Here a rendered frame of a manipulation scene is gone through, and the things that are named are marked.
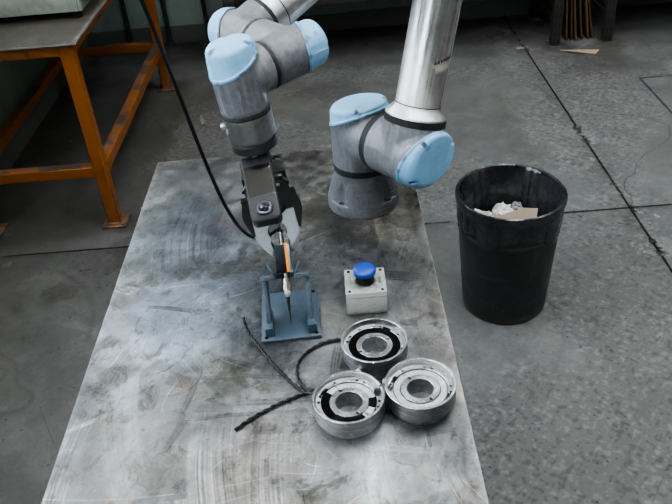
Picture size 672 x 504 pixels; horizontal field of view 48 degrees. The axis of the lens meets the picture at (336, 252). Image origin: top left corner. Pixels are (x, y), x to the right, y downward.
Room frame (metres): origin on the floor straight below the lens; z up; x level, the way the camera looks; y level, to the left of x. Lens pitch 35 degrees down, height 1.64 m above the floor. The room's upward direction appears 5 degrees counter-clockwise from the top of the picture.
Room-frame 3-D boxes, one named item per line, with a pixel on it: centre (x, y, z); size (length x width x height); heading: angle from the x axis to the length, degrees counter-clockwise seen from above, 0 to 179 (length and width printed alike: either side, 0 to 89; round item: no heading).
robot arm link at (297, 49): (1.13, 0.05, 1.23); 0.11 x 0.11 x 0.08; 38
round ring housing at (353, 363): (0.89, -0.05, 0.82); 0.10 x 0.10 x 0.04
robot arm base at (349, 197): (1.38, -0.07, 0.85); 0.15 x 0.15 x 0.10
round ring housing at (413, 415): (0.79, -0.11, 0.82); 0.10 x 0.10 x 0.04
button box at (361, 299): (1.04, -0.05, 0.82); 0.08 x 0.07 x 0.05; 179
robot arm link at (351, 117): (1.37, -0.07, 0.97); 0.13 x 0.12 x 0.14; 38
